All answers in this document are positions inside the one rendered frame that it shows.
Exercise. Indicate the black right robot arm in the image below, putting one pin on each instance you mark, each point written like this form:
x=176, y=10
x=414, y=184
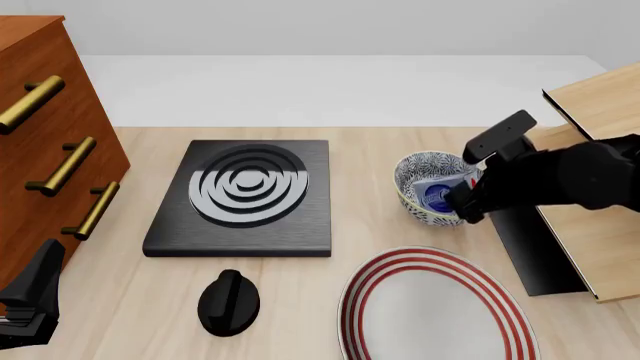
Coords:
x=595, y=176

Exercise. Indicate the pale wooden box black inside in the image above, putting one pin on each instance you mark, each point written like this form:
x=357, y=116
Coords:
x=600, y=243

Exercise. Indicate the wooden cabinet drawer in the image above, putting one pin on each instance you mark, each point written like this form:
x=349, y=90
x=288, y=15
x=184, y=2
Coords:
x=70, y=108
x=100, y=165
x=107, y=221

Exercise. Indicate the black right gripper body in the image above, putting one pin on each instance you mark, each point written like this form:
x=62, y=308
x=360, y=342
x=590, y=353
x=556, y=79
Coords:
x=515, y=180

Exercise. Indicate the cream cheese box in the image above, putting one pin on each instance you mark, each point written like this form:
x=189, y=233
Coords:
x=429, y=191

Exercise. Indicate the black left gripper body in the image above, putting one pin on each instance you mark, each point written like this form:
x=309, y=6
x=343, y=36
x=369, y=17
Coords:
x=25, y=326

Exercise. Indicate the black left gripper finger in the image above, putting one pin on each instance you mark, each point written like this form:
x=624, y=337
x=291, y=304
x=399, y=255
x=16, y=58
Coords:
x=42, y=277

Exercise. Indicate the white plate with red rings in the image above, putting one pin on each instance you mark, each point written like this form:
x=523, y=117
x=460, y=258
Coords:
x=430, y=311

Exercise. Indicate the flat black stove plate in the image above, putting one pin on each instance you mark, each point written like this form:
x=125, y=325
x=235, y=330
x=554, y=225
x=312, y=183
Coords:
x=180, y=232

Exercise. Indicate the round black stove knob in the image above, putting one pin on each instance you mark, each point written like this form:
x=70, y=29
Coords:
x=227, y=303

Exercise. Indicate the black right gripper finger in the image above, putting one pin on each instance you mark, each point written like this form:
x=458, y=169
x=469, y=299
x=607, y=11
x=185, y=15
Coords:
x=470, y=206

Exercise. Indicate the patterned black and white bowl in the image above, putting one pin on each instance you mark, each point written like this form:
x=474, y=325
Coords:
x=415, y=168

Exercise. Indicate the wooden cabinet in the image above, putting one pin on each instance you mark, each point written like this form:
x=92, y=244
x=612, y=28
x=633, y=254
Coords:
x=30, y=41

